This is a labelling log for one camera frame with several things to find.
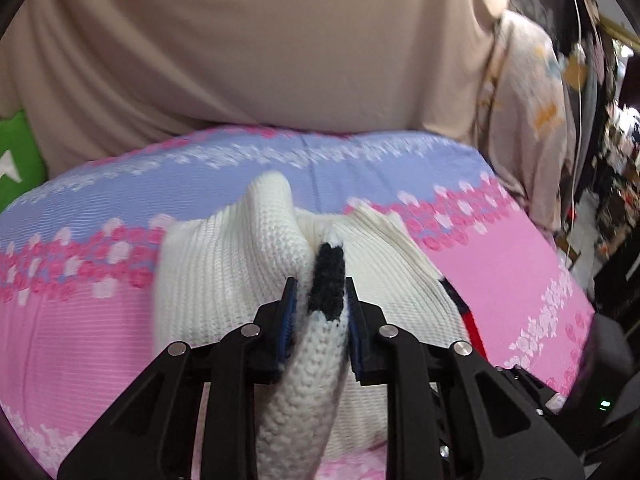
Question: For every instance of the pink floral bed sheet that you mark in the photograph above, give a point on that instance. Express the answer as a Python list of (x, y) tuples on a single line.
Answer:
[(75, 335)]

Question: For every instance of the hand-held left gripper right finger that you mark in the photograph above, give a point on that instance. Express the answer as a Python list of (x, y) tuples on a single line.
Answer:
[(356, 340)]

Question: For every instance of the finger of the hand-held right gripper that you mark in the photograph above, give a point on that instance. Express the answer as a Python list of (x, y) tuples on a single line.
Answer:
[(530, 385)]

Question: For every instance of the beige draped cloth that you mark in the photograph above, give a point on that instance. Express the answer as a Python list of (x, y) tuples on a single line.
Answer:
[(250, 35)]

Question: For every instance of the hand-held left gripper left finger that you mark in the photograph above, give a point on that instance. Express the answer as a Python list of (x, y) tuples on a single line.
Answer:
[(289, 320)]

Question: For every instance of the green plush pillow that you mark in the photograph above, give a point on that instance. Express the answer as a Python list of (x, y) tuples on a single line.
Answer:
[(20, 135)]

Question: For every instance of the dark hanging clothes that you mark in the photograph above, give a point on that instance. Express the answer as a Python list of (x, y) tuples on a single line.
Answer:
[(615, 160)]

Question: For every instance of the white red black knit sweater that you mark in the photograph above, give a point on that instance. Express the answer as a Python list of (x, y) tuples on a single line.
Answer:
[(220, 280)]

